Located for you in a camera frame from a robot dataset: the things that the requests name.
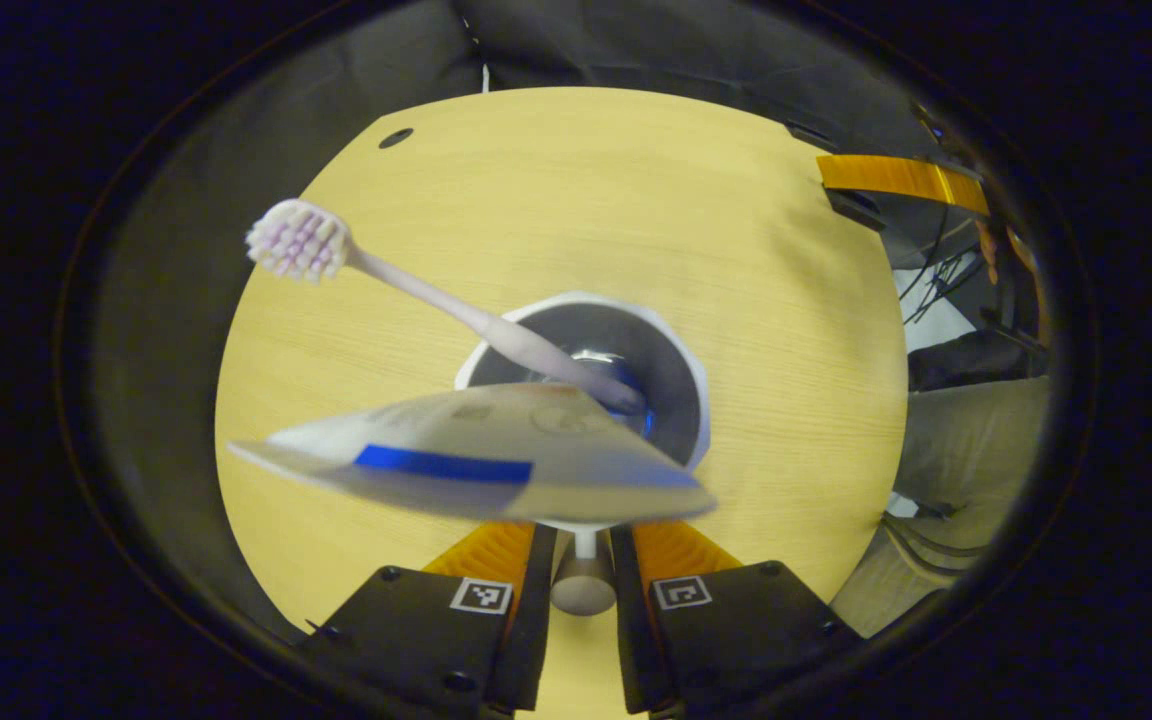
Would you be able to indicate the white toothpaste tube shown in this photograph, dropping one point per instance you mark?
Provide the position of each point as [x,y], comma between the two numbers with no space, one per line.
[456,440]

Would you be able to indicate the person's khaki trousers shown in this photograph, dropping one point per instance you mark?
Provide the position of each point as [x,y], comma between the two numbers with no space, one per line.
[966,460]

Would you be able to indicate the white toothbrush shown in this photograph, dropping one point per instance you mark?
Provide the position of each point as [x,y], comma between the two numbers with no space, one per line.
[416,285]

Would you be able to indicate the dark cloth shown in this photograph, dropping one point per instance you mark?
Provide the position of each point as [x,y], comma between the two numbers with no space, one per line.
[976,360]

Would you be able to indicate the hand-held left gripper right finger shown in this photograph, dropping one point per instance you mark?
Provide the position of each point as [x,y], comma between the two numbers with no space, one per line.
[628,620]

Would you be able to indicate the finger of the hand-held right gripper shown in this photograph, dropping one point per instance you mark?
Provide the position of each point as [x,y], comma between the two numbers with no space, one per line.
[851,205]

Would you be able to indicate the wooden desktop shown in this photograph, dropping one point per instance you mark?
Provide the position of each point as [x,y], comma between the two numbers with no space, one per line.
[736,300]

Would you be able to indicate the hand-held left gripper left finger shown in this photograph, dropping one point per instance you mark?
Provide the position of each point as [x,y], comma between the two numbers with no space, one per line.
[533,620]

